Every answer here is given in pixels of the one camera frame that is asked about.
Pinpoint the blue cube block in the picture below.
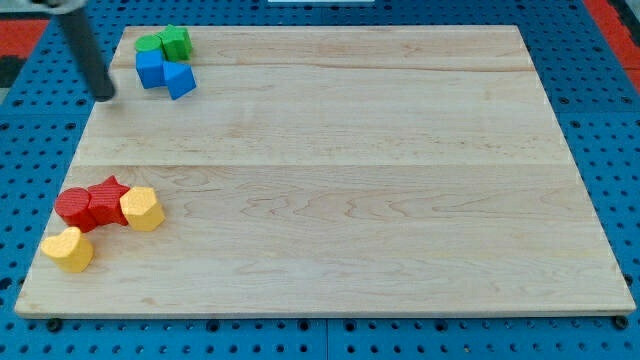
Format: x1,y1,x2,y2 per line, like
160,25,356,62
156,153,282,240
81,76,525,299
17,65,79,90
136,50,166,89

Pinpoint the wooden board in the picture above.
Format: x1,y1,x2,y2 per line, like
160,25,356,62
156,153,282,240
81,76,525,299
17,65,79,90
15,25,636,319

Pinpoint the yellow hexagon block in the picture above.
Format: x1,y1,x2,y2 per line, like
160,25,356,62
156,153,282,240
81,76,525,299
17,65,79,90
119,187,166,232

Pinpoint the yellow heart block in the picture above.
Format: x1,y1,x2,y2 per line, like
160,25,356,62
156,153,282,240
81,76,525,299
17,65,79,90
40,227,94,273

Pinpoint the blue triangle block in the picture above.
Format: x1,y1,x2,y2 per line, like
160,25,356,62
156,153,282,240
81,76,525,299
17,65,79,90
163,61,196,100

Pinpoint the green star block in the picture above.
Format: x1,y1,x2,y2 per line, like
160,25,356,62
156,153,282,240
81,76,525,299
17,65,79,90
157,24,193,62

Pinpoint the green cylinder block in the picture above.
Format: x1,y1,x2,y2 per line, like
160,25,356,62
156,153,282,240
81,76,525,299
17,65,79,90
134,35,163,52

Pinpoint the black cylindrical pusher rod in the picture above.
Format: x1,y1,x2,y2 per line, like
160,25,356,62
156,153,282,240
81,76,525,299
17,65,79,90
56,1,116,102

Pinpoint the red cylinder block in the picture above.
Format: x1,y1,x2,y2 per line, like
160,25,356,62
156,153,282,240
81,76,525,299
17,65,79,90
54,187,98,233

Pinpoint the red star block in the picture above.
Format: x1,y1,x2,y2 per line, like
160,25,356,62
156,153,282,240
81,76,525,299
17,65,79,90
88,176,130,226

